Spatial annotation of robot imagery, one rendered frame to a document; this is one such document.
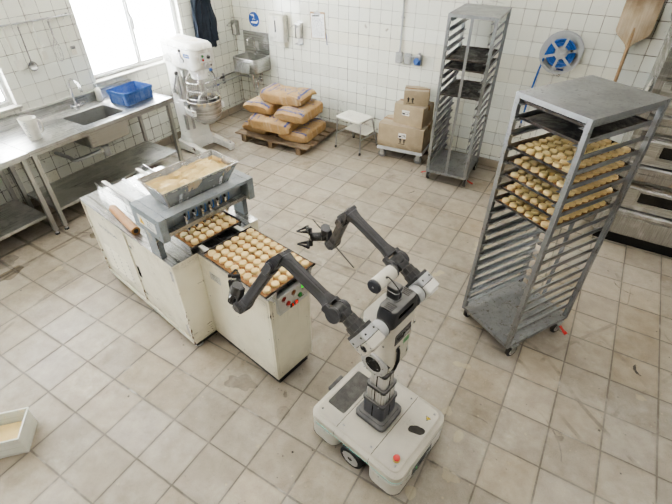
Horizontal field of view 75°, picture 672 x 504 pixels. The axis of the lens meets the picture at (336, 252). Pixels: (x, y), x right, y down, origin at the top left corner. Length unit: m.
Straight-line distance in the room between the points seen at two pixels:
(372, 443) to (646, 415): 1.88
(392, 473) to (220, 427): 1.14
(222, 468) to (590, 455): 2.23
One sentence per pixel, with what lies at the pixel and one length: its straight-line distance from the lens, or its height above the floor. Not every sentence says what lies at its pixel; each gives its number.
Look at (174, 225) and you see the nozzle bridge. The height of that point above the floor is 1.05.
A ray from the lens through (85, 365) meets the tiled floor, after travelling 3.75.
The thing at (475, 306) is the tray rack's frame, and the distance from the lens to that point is 3.64.
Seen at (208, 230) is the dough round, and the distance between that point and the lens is 3.06.
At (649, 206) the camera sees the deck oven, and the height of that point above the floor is 0.49.
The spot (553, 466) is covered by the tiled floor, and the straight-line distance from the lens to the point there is 3.18.
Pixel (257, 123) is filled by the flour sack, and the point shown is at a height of 0.33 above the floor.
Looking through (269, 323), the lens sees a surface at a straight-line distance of 2.70.
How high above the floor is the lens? 2.62
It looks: 38 degrees down
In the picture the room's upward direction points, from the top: straight up
